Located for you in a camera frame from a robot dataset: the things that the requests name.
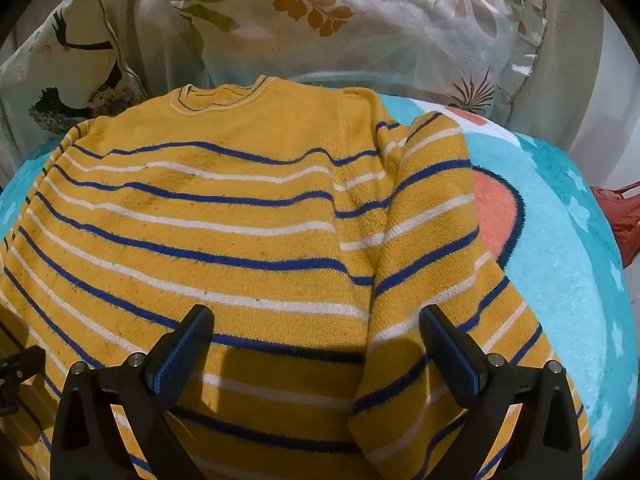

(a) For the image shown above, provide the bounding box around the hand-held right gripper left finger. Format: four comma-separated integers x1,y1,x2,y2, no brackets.
50,304,216,480

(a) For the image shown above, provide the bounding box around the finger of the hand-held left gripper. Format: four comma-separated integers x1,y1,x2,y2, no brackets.
0,344,47,417

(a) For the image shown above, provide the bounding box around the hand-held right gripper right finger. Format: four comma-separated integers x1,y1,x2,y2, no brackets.
419,305,583,480

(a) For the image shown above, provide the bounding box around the yellow striped sweater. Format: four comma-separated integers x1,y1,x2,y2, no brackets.
0,75,593,480

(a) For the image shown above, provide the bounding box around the teal printed blanket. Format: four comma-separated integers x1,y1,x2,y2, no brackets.
0,72,633,480

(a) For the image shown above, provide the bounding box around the red plastic bag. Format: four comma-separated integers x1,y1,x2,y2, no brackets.
590,185,640,266

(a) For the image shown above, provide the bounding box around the bird print cushion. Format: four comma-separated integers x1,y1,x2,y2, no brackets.
0,0,148,148

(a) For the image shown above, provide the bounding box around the white floral pillow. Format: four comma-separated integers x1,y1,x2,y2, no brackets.
167,0,548,123

